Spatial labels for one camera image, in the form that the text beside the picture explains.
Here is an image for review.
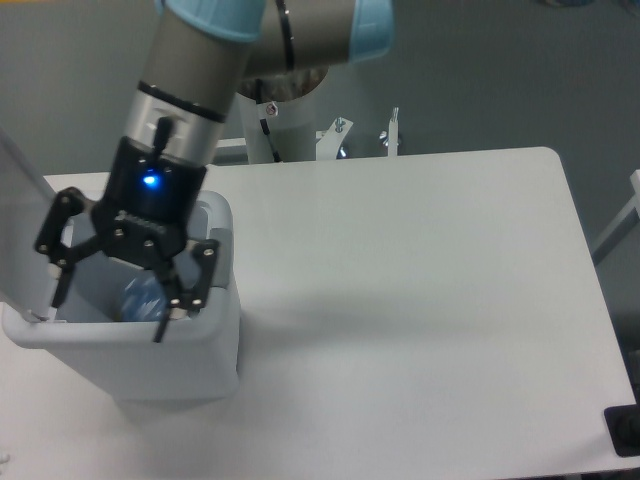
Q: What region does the white metal frame bracket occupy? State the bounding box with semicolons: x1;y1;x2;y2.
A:
211;138;248;166

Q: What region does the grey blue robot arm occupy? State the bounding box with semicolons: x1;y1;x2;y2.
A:
34;1;394;341

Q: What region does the white trash can lid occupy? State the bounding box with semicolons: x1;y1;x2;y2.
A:
1;132;54;323

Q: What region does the white clamp with bolt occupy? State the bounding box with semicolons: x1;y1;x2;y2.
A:
379;107;401;157

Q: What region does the clear plastic water bottle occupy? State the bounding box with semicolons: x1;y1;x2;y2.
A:
119;274;167;322

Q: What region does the white bracket with bolt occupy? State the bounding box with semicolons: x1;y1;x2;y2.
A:
316;117;354;161

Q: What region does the white plastic trash can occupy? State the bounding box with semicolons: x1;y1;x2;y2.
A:
2;191;240;401

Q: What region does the black object at edge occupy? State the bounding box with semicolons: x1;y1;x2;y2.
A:
604;404;639;458

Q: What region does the black cable on pedestal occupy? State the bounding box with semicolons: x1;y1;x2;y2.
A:
254;78;282;164

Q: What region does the white frame at right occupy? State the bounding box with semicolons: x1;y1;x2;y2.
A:
591;170;639;266

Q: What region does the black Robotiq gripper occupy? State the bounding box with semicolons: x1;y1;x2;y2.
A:
34;117;220;343

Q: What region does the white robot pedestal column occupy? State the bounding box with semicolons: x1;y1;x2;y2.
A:
236;67;329;164

